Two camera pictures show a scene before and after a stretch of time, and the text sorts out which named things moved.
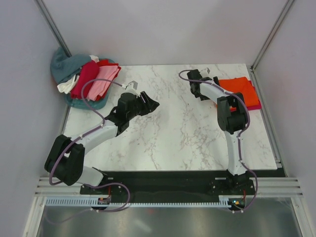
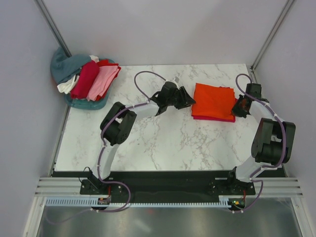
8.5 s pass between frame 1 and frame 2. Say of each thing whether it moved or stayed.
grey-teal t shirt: stayed
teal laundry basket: stayed
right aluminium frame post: stayed
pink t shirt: stayed
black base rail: stayed
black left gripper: moved
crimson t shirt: stayed
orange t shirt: moved
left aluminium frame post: stayed
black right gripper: moved
